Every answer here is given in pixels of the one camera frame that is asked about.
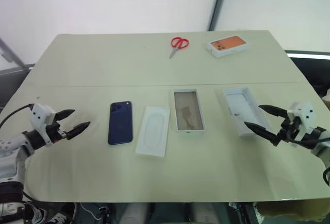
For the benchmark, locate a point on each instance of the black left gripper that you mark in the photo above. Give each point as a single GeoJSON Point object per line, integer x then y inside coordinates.
{"type": "Point", "coordinates": [55, 131]}

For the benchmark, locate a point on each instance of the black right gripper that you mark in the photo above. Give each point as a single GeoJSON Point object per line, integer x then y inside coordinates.
{"type": "Point", "coordinates": [288, 131]}

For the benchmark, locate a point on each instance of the white box lid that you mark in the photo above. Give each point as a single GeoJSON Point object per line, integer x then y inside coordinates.
{"type": "Point", "coordinates": [239, 103]}

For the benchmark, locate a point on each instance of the dark blue smartphone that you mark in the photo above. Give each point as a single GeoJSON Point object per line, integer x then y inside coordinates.
{"type": "Point", "coordinates": [120, 123]}

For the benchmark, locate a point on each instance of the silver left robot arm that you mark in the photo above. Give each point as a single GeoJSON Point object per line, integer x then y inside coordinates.
{"type": "Point", "coordinates": [13, 144]}

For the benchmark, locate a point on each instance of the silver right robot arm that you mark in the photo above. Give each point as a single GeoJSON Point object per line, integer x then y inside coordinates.
{"type": "Point", "coordinates": [321, 149]}

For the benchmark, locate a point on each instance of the white box with brown insert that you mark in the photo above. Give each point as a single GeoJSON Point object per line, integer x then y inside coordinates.
{"type": "Point", "coordinates": [188, 110]}

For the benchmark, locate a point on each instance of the white box with orange phone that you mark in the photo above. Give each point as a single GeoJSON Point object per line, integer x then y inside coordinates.
{"type": "Point", "coordinates": [228, 45]}

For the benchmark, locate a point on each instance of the dark table with bright strip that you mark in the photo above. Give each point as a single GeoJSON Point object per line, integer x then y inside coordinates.
{"type": "Point", "coordinates": [309, 69]}

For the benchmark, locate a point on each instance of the dark furniture beside table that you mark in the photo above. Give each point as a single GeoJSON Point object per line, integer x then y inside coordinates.
{"type": "Point", "coordinates": [11, 82]}

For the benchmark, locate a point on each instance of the white moulded tray insert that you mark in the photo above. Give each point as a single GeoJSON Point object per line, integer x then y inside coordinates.
{"type": "Point", "coordinates": [153, 131]}

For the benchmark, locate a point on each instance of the grey diagonal bar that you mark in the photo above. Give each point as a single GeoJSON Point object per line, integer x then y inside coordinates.
{"type": "Point", "coordinates": [10, 54]}

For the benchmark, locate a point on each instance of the yellowish padded object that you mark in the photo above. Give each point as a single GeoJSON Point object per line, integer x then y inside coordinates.
{"type": "Point", "coordinates": [291, 212]}

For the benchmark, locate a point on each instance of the black and white sneaker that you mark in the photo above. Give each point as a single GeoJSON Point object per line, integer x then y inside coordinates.
{"type": "Point", "coordinates": [55, 215]}

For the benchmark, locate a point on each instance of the grey rounded shape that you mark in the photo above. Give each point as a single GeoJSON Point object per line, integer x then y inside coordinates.
{"type": "Point", "coordinates": [132, 215]}

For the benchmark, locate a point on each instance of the dark vertical pole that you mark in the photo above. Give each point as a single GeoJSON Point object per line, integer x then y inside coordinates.
{"type": "Point", "coordinates": [219, 2]}

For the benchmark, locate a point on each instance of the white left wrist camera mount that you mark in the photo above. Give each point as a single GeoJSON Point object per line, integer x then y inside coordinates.
{"type": "Point", "coordinates": [41, 114]}

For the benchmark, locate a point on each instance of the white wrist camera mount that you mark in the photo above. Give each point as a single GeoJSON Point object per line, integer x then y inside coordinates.
{"type": "Point", "coordinates": [304, 113]}
{"type": "Point", "coordinates": [41, 114]}

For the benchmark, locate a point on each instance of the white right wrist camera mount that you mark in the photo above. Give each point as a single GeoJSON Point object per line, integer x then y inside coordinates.
{"type": "Point", "coordinates": [304, 113]}

